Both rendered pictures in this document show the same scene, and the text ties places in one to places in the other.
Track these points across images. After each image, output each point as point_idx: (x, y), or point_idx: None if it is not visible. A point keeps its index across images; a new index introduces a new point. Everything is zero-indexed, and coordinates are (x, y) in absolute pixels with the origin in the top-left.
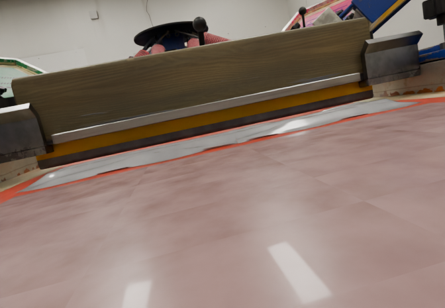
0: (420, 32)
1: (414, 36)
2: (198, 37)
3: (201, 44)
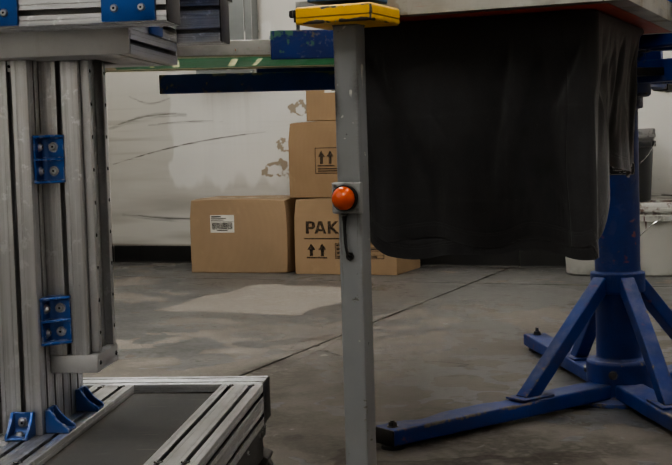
0: None
1: None
2: None
3: None
